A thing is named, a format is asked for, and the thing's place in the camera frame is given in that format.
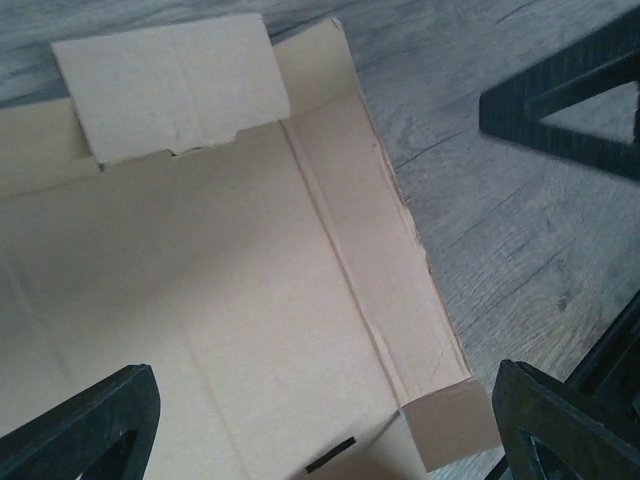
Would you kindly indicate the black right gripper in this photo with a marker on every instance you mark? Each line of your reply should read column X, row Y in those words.
column 609, row 373

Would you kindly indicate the brown cardboard box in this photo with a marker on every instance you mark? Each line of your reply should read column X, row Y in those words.
column 221, row 208

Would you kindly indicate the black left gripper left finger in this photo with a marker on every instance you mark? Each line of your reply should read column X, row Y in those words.
column 105, row 432

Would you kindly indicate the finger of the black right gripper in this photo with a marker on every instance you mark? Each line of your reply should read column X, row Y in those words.
column 514, row 110

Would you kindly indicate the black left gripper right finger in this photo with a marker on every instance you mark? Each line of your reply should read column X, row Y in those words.
column 551, row 431

